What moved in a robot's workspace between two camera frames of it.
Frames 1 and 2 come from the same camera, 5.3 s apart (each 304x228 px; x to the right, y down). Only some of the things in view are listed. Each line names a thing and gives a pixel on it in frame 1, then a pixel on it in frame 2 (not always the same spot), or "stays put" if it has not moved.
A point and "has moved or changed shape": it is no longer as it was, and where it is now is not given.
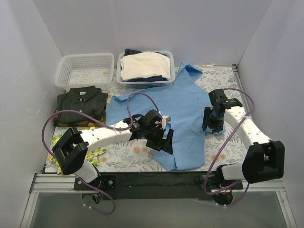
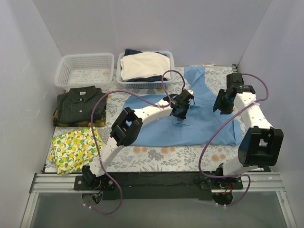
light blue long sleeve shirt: x=185 y=103 has moved or changed shape
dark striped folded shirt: x=89 y=99 stays put
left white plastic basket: x=80 y=70 stays put
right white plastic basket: x=147 y=85 stays put
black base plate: x=155 y=185 stays put
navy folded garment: x=158 y=78 stays put
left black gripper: x=159 y=138 → x=179 y=110
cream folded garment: x=145 y=63 stays put
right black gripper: x=212 y=122 → x=221 y=104
